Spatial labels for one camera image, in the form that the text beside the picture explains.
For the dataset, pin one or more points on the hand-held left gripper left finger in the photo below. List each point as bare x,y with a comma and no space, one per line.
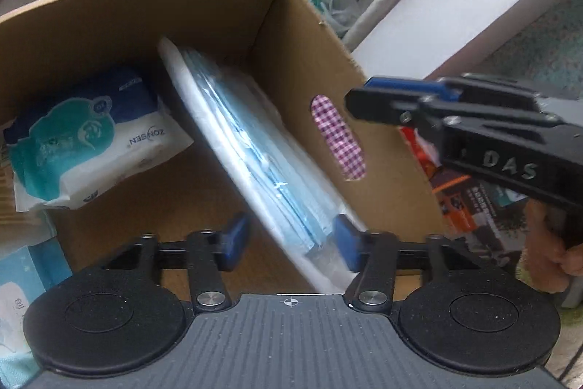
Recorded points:
234,234

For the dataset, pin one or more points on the brown cardboard box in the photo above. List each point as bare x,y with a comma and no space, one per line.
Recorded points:
182,15

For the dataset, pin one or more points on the teal wet wipes pack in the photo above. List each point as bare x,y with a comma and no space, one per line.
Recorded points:
82,143

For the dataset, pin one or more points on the person's right hand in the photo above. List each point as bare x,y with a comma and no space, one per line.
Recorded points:
546,261

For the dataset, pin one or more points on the orange and black carton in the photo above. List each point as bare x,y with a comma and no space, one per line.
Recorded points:
473,211

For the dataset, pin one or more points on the teal floral bedsheet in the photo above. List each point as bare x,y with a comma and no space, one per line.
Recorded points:
546,51

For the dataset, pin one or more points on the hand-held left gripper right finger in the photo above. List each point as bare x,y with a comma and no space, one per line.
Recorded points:
348,238

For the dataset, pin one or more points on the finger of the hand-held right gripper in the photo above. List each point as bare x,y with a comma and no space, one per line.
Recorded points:
387,106
410,86

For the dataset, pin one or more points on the clear plastic bag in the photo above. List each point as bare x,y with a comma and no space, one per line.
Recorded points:
328,6

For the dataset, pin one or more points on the clear pack of face masks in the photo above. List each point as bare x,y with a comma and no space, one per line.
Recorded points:
264,161

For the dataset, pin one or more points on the purple checkered tablecloth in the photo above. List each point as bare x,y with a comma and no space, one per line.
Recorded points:
339,138

